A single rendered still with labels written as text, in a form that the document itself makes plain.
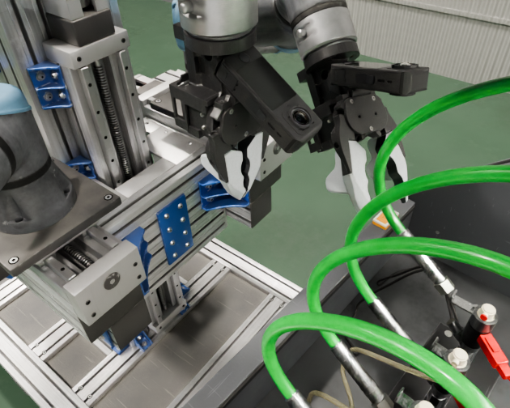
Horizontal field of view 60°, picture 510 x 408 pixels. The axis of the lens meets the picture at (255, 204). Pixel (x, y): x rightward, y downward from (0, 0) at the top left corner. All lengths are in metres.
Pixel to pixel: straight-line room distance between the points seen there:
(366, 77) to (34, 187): 0.56
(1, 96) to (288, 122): 0.47
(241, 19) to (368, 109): 0.22
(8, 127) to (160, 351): 1.04
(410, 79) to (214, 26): 0.21
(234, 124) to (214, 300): 1.27
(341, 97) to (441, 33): 3.14
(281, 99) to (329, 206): 1.92
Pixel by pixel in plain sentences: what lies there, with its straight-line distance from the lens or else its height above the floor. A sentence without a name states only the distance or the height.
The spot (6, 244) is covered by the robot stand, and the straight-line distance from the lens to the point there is 0.86.
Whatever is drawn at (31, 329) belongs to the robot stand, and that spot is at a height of 0.21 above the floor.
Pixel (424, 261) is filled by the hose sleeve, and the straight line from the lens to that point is 0.61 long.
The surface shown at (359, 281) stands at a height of 1.14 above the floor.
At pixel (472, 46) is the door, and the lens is 3.65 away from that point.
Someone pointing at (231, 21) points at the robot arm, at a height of 1.43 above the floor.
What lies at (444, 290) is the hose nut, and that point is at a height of 1.11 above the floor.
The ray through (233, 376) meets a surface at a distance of 0.71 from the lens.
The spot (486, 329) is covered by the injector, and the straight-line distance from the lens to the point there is 0.63.
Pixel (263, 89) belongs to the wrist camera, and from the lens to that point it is 0.45.
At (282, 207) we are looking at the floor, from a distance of 2.33.
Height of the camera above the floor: 1.58
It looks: 42 degrees down
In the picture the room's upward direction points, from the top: 2 degrees counter-clockwise
